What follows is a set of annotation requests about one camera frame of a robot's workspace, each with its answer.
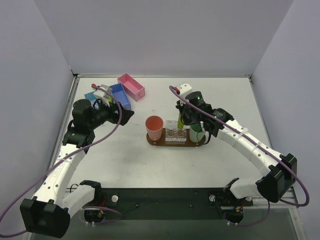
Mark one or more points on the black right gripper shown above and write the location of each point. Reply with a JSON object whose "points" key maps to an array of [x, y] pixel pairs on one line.
{"points": [[186, 116]]}

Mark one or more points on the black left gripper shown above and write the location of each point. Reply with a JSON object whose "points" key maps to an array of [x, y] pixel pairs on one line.
{"points": [[118, 114]]}

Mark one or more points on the green plastic cup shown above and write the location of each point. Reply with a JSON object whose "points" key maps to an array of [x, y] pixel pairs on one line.
{"points": [[196, 133]]}

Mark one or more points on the clear textured plastic box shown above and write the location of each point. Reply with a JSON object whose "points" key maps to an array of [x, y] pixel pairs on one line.
{"points": [[173, 135]]}

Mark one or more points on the pink plastic cup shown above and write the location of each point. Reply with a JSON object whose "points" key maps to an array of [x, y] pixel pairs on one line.
{"points": [[154, 126]]}

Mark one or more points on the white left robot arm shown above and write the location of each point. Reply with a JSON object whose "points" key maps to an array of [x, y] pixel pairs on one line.
{"points": [[49, 211]]}

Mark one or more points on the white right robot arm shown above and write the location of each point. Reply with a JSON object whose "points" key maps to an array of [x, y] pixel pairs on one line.
{"points": [[276, 170]]}

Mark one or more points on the oval wooden tray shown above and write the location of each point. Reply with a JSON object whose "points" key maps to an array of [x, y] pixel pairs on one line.
{"points": [[160, 142]]}

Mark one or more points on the blue compartment organizer box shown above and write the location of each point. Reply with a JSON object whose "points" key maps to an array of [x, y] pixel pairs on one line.
{"points": [[118, 92]]}

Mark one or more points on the pink drawer box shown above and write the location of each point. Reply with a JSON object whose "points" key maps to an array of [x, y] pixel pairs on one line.
{"points": [[132, 87]]}

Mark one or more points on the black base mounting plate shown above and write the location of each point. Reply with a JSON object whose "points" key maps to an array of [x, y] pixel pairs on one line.
{"points": [[164, 204]]}

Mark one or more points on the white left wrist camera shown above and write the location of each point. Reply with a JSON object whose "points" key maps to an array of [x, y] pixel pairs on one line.
{"points": [[102, 92]]}

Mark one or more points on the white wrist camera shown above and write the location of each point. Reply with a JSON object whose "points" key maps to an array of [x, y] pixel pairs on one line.
{"points": [[102, 92], [183, 89]]}

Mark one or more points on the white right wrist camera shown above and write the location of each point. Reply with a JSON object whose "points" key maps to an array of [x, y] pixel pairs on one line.
{"points": [[183, 89]]}

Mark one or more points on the aluminium frame rail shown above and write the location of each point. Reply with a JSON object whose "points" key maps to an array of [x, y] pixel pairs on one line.
{"points": [[290, 196]]}

